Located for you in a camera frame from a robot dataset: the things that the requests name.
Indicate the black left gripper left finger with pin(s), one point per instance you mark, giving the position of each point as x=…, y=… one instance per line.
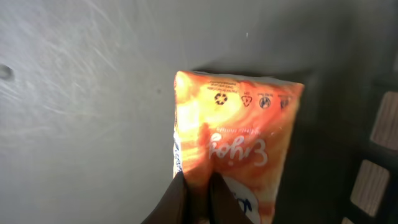
x=171, y=209

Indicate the orange snack packet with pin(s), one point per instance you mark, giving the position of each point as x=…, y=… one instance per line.
x=239, y=127

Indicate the grey plastic shopping basket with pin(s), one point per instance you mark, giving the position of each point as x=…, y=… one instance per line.
x=87, y=97

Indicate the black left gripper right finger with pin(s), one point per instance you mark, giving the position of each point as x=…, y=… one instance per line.
x=223, y=207

